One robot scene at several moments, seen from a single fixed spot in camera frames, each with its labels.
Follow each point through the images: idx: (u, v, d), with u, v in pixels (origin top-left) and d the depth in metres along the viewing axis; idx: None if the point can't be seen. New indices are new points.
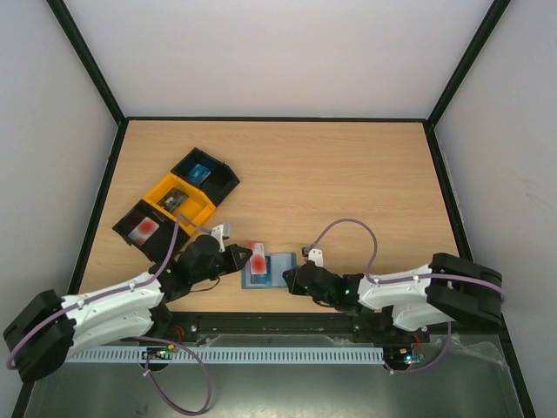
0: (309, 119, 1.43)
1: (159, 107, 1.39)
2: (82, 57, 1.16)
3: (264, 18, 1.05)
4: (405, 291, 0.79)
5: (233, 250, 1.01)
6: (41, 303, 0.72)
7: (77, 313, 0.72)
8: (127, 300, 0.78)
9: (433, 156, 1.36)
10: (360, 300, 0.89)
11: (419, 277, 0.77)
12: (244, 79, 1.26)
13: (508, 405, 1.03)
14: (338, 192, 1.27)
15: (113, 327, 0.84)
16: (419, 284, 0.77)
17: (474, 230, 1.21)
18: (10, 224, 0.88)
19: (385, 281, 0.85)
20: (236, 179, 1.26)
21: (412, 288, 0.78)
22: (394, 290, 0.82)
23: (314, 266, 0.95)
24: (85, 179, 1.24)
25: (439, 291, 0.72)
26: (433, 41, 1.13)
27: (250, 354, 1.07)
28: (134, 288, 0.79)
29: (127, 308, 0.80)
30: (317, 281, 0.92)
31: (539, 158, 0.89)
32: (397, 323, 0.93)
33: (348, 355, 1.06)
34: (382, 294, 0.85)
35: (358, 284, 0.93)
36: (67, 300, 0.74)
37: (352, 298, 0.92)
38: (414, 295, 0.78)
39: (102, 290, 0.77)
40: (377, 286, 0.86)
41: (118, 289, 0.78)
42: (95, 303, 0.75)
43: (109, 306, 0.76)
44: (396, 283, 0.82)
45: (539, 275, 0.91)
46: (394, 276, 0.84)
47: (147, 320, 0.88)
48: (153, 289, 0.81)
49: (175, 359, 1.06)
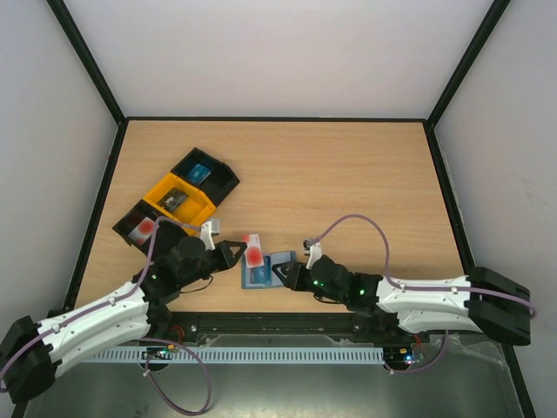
0: (310, 119, 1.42)
1: (159, 106, 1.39)
2: (82, 57, 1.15)
3: (264, 17, 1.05)
4: (438, 300, 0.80)
5: (224, 247, 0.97)
6: (18, 330, 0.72)
7: (55, 338, 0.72)
8: (107, 315, 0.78)
9: (433, 157, 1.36)
10: (379, 301, 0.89)
11: (458, 289, 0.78)
12: (244, 79, 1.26)
13: (508, 405, 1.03)
14: (338, 192, 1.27)
15: (105, 338, 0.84)
16: (456, 295, 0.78)
17: (473, 230, 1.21)
18: (10, 224, 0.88)
19: (413, 288, 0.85)
20: (236, 178, 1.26)
21: (446, 300, 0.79)
22: (425, 299, 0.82)
23: (333, 263, 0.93)
24: (85, 179, 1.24)
25: (479, 306, 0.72)
26: (433, 41, 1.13)
27: (249, 354, 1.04)
28: (114, 301, 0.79)
29: (113, 321, 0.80)
30: (337, 280, 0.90)
31: (539, 158, 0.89)
32: (400, 324, 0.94)
33: (348, 355, 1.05)
34: (406, 301, 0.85)
35: (375, 286, 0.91)
36: (43, 325, 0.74)
37: (369, 299, 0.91)
38: (448, 306, 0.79)
39: (80, 309, 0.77)
40: (402, 291, 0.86)
41: (98, 306, 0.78)
42: (72, 325, 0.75)
43: (87, 325, 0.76)
44: (427, 292, 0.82)
45: (539, 276, 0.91)
46: (425, 285, 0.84)
47: (144, 324, 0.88)
48: (136, 300, 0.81)
49: (175, 359, 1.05)
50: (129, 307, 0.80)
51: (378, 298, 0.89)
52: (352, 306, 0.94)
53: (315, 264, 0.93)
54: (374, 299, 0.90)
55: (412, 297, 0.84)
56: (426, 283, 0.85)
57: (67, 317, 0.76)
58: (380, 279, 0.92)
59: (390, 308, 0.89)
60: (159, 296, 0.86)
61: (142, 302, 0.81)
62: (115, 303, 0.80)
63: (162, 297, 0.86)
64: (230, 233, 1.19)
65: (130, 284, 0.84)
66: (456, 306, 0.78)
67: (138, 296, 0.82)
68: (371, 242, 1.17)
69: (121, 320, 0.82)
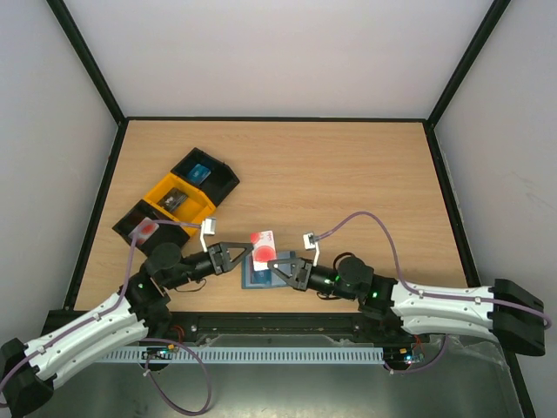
0: (310, 119, 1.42)
1: (158, 106, 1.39)
2: (82, 57, 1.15)
3: (264, 17, 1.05)
4: (459, 309, 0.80)
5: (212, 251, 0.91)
6: (7, 352, 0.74)
7: (42, 358, 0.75)
8: (92, 331, 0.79)
9: (433, 156, 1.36)
10: (393, 306, 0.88)
11: (480, 300, 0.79)
12: (244, 78, 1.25)
13: (508, 405, 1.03)
14: (338, 192, 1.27)
15: (102, 347, 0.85)
16: (479, 306, 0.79)
17: (473, 230, 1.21)
18: (10, 223, 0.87)
19: (432, 295, 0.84)
20: (236, 178, 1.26)
21: (469, 309, 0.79)
22: (445, 306, 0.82)
23: (363, 265, 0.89)
24: (85, 179, 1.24)
25: (502, 319, 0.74)
26: (434, 40, 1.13)
27: (250, 354, 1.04)
28: (99, 317, 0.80)
29: (102, 334, 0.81)
30: (365, 282, 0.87)
31: (540, 158, 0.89)
32: (402, 325, 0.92)
33: (348, 355, 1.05)
34: (425, 307, 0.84)
35: (389, 289, 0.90)
36: (30, 346, 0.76)
37: (383, 302, 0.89)
38: (470, 316, 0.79)
39: (65, 327, 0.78)
40: (420, 297, 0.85)
41: (84, 321, 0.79)
42: (58, 343, 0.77)
43: (72, 343, 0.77)
44: (448, 300, 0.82)
45: (540, 276, 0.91)
46: (444, 292, 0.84)
47: (141, 327, 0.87)
48: (120, 313, 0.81)
49: (175, 359, 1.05)
50: (115, 320, 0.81)
51: (392, 302, 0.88)
52: (365, 306, 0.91)
53: (345, 264, 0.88)
54: (390, 304, 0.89)
55: (431, 305, 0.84)
56: (443, 290, 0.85)
57: (52, 336, 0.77)
58: (395, 284, 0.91)
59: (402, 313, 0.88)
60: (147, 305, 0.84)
61: (127, 313, 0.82)
62: (100, 318, 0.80)
63: (149, 306, 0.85)
64: (230, 233, 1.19)
65: (116, 296, 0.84)
66: (479, 317, 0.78)
67: (124, 309, 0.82)
68: (371, 243, 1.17)
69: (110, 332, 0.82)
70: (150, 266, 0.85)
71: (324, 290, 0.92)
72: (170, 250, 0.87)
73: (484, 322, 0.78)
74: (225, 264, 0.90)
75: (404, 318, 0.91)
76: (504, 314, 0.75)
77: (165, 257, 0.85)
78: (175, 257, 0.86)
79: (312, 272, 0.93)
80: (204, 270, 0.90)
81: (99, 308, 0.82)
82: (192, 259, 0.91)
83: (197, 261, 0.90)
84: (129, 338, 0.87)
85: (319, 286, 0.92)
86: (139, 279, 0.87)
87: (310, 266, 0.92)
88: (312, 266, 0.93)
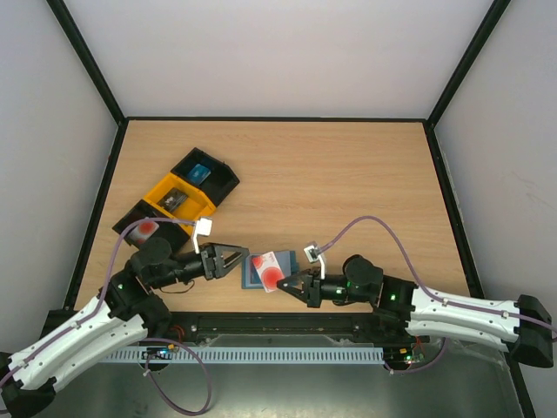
0: (311, 119, 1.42)
1: (159, 106, 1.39)
2: (82, 58, 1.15)
3: (264, 17, 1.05)
4: (484, 321, 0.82)
5: (204, 255, 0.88)
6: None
7: (24, 372, 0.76)
8: (70, 340, 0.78)
9: (433, 156, 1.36)
10: (413, 310, 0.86)
11: (508, 314, 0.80)
12: (244, 78, 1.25)
13: (509, 405, 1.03)
14: (338, 192, 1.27)
15: (97, 350, 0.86)
16: (505, 319, 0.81)
17: (474, 230, 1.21)
18: (10, 224, 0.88)
19: (456, 304, 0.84)
20: (236, 178, 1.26)
21: (494, 322, 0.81)
22: (466, 317, 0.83)
23: (372, 266, 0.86)
24: (85, 179, 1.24)
25: (530, 335, 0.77)
26: (434, 40, 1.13)
27: (249, 354, 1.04)
28: (77, 325, 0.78)
29: (84, 341, 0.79)
30: (374, 283, 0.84)
31: (540, 158, 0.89)
32: (406, 327, 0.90)
33: (348, 355, 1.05)
34: (448, 315, 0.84)
35: (406, 293, 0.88)
36: (15, 359, 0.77)
37: (399, 306, 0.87)
38: (494, 328, 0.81)
39: (47, 338, 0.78)
40: (444, 305, 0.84)
41: (63, 332, 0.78)
42: (40, 355, 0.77)
43: (53, 353, 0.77)
44: (475, 311, 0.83)
45: (540, 277, 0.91)
46: (467, 302, 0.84)
47: (139, 329, 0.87)
48: (98, 320, 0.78)
49: (175, 359, 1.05)
50: (95, 326, 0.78)
51: (413, 306, 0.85)
52: (378, 309, 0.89)
53: (351, 266, 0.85)
54: (410, 308, 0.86)
55: (454, 313, 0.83)
56: (464, 300, 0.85)
57: (35, 348, 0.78)
58: (415, 287, 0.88)
59: (419, 317, 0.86)
60: (131, 305, 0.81)
61: (106, 319, 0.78)
62: (80, 326, 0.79)
63: (133, 305, 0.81)
64: (230, 232, 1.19)
65: (96, 300, 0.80)
66: (504, 330, 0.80)
67: (104, 314, 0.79)
68: (372, 242, 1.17)
69: (96, 336, 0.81)
70: (137, 263, 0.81)
71: (335, 299, 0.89)
72: (157, 246, 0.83)
73: (507, 334, 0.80)
74: (217, 270, 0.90)
75: (409, 321, 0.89)
76: (532, 331, 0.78)
77: (153, 253, 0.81)
78: (164, 252, 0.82)
79: (323, 283, 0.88)
80: (194, 270, 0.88)
81: (79, 315, 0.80)
82: (182, 258, 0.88)
83: (186, 262, 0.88)
84: (127, 339, 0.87)
85: (332, 295, 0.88)
86: (122, 279, 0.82)
87: (318, 282, 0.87)
88: (319, 280, 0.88)
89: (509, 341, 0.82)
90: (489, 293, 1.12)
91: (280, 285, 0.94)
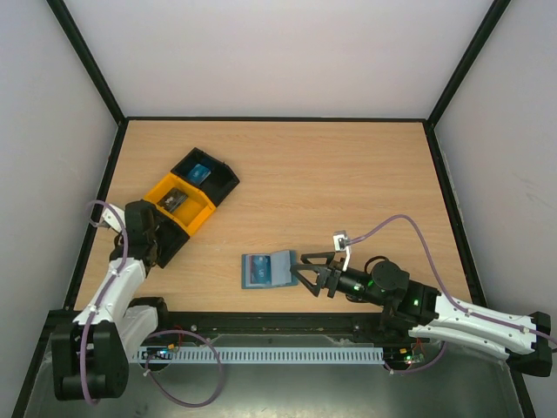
0: (310, 119, 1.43)
1: (158, 106, 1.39)
2: (82, 57, 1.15)
3: (261, 18, 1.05)
4: (504, 334, 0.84)
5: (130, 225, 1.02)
6: (66, 349, 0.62)
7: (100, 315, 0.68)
8: (124, 280, 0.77)
9: (433, 156, 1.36)
10: (437, 317, 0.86)
11: (527, 330, 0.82)
12: (245, 79, 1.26)
13: (508, 406, 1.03)
14: (338, 192, 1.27)
15: (134, 325, 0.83)
16: (524, 334, 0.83)
17: (474, 230, 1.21)
18: (10, 224, 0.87)
19: (478, 314, 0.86)
20: (236, 179, 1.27)
21: (513, 336, 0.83)
22: (488, 328, 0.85)
23: (398, 269, 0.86)
24: (85, 180, 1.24)
25: (546, 350, 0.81)
26: (433, 40, 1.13)
27: (250, 354, 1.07)
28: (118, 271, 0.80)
29: (130, 288, 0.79)
30: (401, 288, 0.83)
31: (540, 158, 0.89)
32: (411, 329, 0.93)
33: (348, 355, 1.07)
34: (469, 326, 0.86)
35: (426, 295, 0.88)
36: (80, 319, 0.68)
37: (422, 310, 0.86)
38: (513, 342, 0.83)
39: (97, 292, 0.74)
40: (466, 315, 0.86)
41: (109, 281, 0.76)
42: (104, 302, 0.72)
43: (117, 294, 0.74)
44: (493, 322, 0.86)
45: (539, 279, 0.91)
46: (489, 314, 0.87)
47: (150, 308, 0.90)
48: (133, 264, 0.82)
49: (175, 359, 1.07)
50: (133, 270, 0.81)
51: (437, 314, 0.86)
52: (399, 313, 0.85)
53: (378, 269, 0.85)
54: (434, 315, 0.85)
55: (474, 323, 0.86)
56: (486, 311, 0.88)
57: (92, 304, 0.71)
58: (438, 294, 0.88)
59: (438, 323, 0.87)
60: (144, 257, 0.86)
61: (137, 262, 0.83)
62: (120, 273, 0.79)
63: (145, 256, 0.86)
64: (229, 233, 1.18)
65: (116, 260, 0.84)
66: (524, 345, 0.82)
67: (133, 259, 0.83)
68: (372, 242, 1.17)
69: (132, 289, 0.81)
70: (131, 217, 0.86)
71: (351, 294, 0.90)
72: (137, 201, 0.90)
73: (525, 349, 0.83)
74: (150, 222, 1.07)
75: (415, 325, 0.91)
76: (546, 347, 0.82)
77: (140, 204, 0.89)
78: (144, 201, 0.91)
79: (343, 274, 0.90)
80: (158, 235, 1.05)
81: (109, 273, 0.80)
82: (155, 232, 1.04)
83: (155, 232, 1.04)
84: (148, 320, 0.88)
85: (348, 290, 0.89)
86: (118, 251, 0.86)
87: (338, 273, 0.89)
88: (339, 272, 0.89)
89: (515, 353, 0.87)
90: (490, 293, 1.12)
91: (294, 267, 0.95)
